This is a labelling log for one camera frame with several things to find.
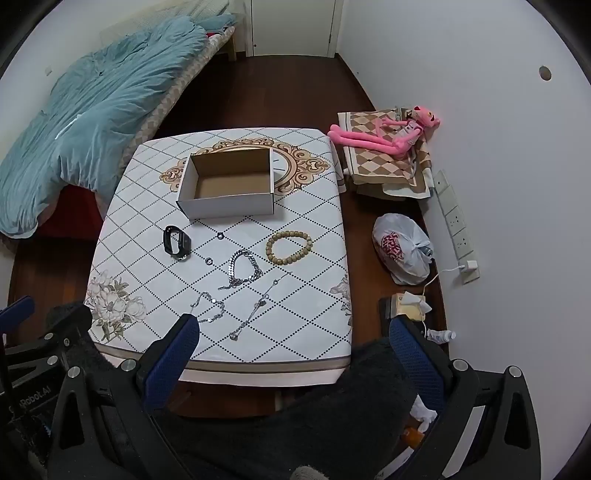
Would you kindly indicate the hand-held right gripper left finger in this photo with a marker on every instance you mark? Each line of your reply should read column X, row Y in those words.
column 171, row 357

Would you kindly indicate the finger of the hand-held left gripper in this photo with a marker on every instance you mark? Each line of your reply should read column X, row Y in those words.
column 69, row 321
column 16, row 311

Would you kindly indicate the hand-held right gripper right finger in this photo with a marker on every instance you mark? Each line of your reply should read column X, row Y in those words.
column 415, row 362

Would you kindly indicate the black smartwatch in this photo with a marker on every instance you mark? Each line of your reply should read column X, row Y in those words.
column 178, row 251

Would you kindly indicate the cardboard box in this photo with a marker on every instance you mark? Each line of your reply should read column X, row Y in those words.
column 231, row 203

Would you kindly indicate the white tube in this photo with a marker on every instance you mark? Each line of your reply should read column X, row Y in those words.
column 438, row 335

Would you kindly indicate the crumpled white tissue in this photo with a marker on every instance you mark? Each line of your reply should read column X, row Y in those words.
column 422, row 413

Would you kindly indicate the yellow tissue pack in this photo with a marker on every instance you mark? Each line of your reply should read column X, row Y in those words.
column 408, row 309

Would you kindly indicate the black flat box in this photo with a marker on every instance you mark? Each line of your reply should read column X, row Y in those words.
column 385, row 309

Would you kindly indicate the orange bottle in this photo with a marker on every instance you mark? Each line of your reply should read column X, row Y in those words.
column 412, row 437

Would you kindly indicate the white plug charger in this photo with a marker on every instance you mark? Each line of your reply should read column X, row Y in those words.
column 470, row 266

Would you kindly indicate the white plastic bag red print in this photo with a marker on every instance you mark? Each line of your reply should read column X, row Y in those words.
column 397, row 249

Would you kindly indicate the white diamond patterned tablecloth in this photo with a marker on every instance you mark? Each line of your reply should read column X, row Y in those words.
column 300, row 295

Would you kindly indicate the folded brown checkered blanket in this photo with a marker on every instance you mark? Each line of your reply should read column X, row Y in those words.
column 374, row 164

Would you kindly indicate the blue duvet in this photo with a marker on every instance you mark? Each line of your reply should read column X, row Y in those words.
column 92, row 115

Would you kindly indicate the pink panther plush toy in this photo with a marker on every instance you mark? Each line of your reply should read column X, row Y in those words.
column 369, row 141

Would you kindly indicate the white pillow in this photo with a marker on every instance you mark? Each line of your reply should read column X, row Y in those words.
column 207, row 11

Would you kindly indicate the white door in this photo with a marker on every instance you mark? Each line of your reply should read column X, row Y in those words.
column 295, row 27

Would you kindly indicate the white wall socket row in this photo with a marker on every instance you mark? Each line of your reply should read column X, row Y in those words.
column 455, row 221

